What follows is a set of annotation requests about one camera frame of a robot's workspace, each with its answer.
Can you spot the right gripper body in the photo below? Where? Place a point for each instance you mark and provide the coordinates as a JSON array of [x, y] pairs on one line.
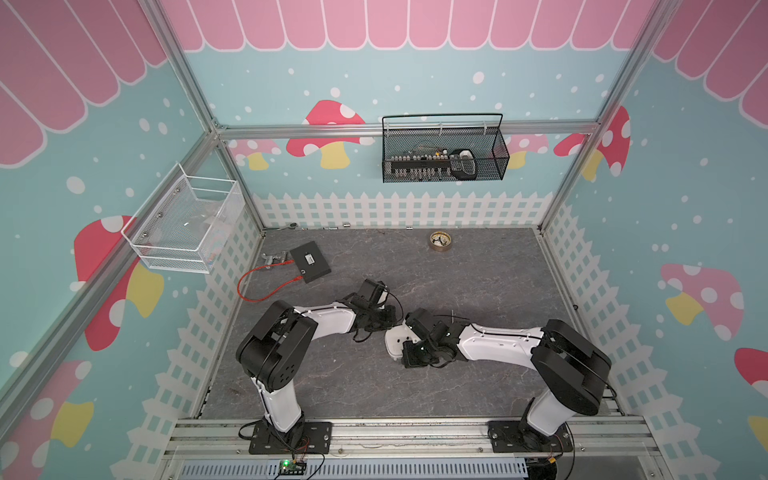
[[419, 354]]

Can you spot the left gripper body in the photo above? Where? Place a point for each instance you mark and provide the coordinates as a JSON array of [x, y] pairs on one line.
[[380, 319]]

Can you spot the white alarm clock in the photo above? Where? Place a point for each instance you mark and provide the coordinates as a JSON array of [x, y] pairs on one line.
[[395, 339]]

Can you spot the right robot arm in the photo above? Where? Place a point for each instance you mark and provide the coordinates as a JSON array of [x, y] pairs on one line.
[[574, 371]]

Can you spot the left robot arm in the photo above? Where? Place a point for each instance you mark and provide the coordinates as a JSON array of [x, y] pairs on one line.
[[272, 352]]

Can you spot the black box device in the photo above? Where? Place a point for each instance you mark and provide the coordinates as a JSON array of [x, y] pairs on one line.
[[310, 261]]

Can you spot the tape roll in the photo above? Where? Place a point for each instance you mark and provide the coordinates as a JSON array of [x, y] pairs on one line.
[[440, 241]]

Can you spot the small circuit board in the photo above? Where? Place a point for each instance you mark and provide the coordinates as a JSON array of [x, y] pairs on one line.
[[290, 467]]

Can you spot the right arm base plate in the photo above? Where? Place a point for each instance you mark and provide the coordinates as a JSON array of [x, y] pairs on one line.
[[515, 436]]

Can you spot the metal clip bracket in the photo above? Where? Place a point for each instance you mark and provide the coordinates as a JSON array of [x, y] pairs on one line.
[[270, 260]]

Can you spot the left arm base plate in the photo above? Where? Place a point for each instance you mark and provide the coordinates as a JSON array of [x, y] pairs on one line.
[[304, 437]]

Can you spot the black wire mesh basket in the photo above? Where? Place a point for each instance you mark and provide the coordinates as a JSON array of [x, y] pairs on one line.
[[443, 148]]

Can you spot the white wire basket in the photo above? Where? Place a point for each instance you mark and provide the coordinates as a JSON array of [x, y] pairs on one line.
[[186, 223]]

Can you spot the aluminium front rail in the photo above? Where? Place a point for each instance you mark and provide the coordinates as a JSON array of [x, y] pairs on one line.
[[417, 448]]

